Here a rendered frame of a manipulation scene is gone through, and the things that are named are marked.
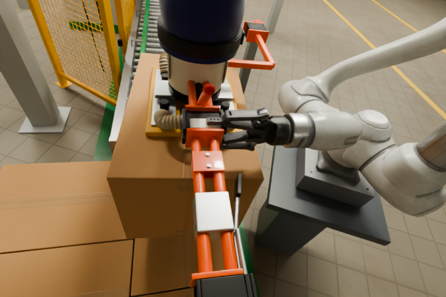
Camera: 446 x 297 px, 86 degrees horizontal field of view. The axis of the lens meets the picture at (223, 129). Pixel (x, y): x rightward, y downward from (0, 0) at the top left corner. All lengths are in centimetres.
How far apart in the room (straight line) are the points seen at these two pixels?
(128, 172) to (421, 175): 83
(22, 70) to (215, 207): 180
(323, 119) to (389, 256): 170
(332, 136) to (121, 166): 53
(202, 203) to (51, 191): 97
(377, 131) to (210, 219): 71
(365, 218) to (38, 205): 136
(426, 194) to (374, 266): 122
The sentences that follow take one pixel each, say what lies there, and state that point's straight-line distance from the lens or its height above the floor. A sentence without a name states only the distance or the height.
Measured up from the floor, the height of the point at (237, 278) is 123.
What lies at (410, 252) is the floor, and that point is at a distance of 236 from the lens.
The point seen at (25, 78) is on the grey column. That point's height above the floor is 47.
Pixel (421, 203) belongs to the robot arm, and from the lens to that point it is 97.
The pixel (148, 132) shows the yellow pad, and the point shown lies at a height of 109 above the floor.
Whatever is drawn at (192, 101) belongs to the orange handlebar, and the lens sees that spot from 61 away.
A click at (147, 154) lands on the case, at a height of 107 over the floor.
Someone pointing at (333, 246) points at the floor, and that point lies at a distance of 200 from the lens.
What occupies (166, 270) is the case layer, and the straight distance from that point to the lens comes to 109.
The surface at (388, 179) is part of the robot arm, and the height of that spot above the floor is 103.
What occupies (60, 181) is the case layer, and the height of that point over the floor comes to 54.
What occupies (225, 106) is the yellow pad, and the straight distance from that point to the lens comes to 76.
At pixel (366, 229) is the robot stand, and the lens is 119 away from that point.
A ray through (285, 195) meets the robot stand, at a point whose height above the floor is 75.
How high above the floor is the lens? 161
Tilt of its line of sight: 46 degrees down
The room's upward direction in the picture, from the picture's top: 14 degrees clockwise
